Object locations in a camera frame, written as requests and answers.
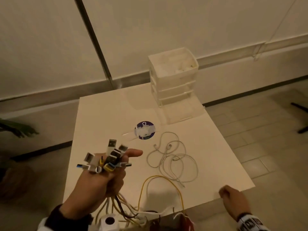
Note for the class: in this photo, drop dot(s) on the person's right hand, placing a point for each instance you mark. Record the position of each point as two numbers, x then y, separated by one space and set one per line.
235 202

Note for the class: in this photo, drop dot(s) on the person's left hand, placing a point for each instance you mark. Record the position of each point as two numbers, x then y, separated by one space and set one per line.
96 190

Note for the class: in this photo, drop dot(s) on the white plastic drawer organizer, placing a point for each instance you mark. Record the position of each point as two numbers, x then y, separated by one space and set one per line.
173 86

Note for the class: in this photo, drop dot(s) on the black right wristband with markers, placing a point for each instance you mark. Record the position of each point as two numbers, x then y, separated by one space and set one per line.
252 223

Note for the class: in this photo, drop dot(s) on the black wristband with markers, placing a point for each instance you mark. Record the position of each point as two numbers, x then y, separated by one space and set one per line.
252 223
62 221

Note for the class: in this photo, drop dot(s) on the black left wristband with markers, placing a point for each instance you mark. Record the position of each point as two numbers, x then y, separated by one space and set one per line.
62 221

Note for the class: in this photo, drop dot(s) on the white table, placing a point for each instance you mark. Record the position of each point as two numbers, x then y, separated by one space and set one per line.
101 117

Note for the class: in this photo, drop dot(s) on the round purple label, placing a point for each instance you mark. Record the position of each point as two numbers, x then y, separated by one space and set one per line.
144 125

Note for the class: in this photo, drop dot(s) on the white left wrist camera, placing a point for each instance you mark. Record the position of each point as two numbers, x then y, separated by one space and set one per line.
107 222

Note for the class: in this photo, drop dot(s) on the black table pedestal base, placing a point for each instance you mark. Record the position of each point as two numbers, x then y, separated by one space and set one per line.
300 110

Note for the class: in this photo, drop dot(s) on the metal wall strip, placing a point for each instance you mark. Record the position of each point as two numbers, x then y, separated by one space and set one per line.
93 40

